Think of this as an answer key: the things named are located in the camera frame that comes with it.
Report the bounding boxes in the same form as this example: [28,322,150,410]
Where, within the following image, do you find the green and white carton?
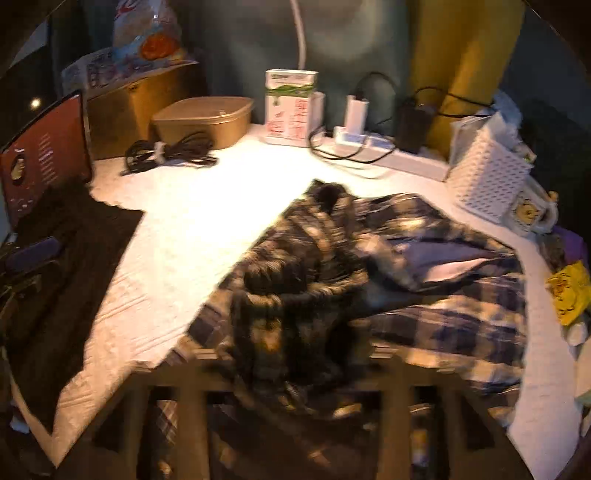
[264,69,319,145]

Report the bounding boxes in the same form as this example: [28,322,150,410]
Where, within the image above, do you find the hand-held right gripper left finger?
[55,352,236,480]

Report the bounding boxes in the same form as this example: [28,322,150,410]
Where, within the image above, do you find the white perforated basket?
[447,124,534,224]

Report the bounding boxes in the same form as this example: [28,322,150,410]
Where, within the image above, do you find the black power adapter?
[397,104,437,154]

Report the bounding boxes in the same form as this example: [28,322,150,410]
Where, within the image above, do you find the white cartoon bear mug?
[505,178,559,238]

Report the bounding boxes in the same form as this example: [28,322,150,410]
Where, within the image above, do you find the black adapter cable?
[406,87,498,116]

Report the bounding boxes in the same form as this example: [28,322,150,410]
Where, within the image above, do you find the brown plastic container with lid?
[151,96,256,151]

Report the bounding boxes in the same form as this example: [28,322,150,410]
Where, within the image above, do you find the crumpled pale plastic bag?
[450,92,525,151]

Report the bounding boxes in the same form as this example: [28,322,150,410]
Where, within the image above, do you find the white power strip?
[333,127,451,182]

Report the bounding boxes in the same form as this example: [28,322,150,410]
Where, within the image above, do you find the purple cloth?
[540,226,588,268]

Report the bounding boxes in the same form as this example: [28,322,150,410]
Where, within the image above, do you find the coiled black cable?
[121,131,219,177]

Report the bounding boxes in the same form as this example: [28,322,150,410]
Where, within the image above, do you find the blue snack bag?
[62,0,199,88]

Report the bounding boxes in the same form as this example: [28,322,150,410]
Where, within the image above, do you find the brown cardboard box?
[85,65,204,160]

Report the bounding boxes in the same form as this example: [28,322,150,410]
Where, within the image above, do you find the plaid pants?
[148,180,529,480]

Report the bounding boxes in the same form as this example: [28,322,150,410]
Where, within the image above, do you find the yellow cloth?
[545,261,591,326]

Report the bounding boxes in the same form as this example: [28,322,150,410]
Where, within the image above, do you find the black cloth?
[0,180,145,437]

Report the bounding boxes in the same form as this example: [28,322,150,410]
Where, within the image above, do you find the white charger plug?
[346,95,369,134]

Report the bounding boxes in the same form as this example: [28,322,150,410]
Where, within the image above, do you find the white desk lamp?
[288,0,326,139]

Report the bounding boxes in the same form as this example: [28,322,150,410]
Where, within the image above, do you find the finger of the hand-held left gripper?
[7,235,65,275]

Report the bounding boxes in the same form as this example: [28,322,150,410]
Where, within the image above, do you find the white quilted mat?
[9,122,583,480]

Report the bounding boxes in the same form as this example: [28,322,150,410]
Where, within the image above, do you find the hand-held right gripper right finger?
[369,344,532,480]

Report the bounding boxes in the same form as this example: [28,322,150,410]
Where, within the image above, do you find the thin black charger cable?
[308,71,399,165]

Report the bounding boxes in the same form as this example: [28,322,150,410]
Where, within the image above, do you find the yellow curtain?
[409,0,527,153]

